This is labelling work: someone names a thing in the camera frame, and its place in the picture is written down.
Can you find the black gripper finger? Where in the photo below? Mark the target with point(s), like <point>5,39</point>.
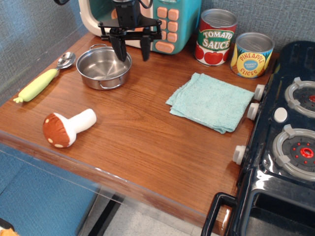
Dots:
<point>145,43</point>
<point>117,39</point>

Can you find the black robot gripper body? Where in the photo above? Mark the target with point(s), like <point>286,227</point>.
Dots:
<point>130,19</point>

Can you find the stainless steel pot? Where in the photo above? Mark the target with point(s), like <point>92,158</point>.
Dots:
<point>100,68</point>

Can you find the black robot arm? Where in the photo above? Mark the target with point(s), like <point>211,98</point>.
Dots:
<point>130,25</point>

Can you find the teal toy microwave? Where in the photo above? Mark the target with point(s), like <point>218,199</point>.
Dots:
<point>179,20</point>

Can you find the tomato sauce can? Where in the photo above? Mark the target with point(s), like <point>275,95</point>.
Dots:
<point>216,31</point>

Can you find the teal folded cloth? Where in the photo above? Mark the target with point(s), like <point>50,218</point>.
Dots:
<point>211,102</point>

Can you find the pineapple slices can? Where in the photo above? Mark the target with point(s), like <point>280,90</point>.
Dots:
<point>251,54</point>

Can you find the plush brown mushroom toy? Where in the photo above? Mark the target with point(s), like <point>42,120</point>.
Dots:
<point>61,132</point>

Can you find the white stove knob rear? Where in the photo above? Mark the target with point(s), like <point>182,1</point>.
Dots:
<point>258,93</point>

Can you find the white stove knob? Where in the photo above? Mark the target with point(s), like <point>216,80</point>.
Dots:
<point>258,93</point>
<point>252,111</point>
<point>239,154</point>

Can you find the white stove knob middle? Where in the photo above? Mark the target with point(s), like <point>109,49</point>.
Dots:
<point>252,111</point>

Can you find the white stove knob front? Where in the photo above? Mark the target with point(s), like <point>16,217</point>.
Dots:
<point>239,154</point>

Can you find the black toy stove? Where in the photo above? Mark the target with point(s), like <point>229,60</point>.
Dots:
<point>276,183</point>

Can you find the orange object bottom left corner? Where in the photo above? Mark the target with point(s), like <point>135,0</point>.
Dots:
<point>8,232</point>

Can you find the green handled metal spoon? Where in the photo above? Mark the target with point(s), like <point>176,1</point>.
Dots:
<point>34,88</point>

